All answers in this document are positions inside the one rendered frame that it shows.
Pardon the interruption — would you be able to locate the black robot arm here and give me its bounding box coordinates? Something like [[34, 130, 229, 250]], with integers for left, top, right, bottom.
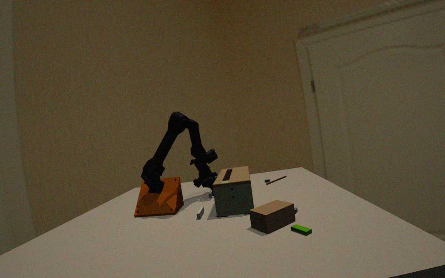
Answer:
[[141, 112, 218, 193]]

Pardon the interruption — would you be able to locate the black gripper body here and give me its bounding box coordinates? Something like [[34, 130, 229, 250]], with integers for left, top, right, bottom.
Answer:
[[199, 166, 217, 188]]

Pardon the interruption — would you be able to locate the small green block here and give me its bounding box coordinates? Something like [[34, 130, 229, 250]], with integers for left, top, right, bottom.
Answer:
[[291, 224, 312, 236]]

